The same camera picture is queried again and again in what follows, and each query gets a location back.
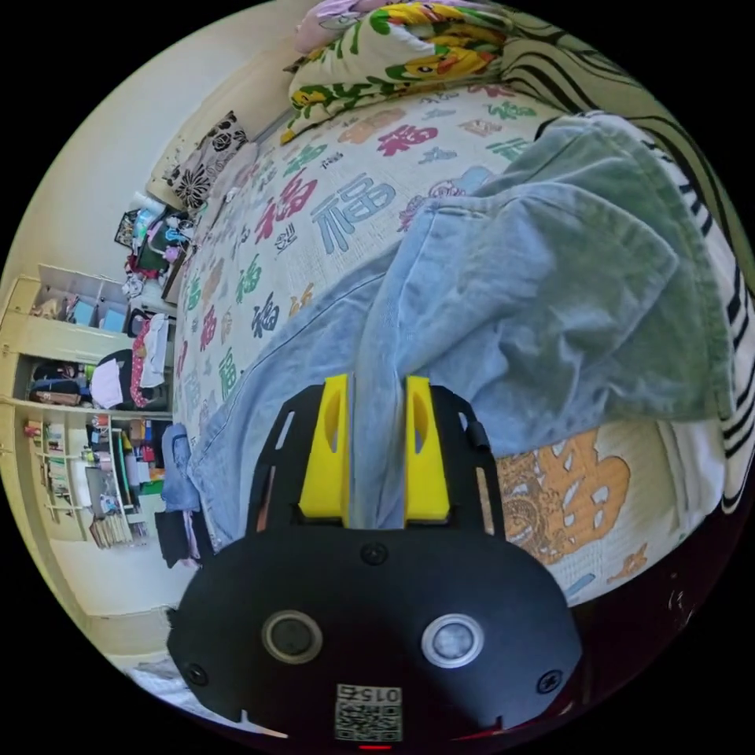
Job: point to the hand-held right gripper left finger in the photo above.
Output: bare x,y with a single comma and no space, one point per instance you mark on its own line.
321,472

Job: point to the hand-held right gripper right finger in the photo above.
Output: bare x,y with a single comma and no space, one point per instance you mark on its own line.
426,478

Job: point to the light blue jeans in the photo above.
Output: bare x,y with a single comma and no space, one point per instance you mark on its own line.
472,330

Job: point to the pile of clothes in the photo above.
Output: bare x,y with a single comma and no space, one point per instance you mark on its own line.
177,472

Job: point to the chair hung with clothes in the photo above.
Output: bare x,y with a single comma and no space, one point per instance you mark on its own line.
127,371

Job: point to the pale open cupboard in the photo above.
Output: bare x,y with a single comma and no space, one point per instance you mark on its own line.
59,413

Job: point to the cluttered desk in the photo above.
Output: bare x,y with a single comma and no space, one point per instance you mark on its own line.
154,242

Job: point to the bed with printed sheet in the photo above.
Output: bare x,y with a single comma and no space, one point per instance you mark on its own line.
354,177

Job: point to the green denim garment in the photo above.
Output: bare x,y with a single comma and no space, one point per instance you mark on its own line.
613,248

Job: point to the black and white striped blanket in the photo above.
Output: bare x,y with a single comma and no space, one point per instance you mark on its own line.
728,354

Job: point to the black and white flowered cushion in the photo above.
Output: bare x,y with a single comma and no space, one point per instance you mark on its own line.
206,159

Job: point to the cartoon print quilt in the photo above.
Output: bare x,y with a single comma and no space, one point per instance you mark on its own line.
389,53

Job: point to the pink pillow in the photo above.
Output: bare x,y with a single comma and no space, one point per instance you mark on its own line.
318,23

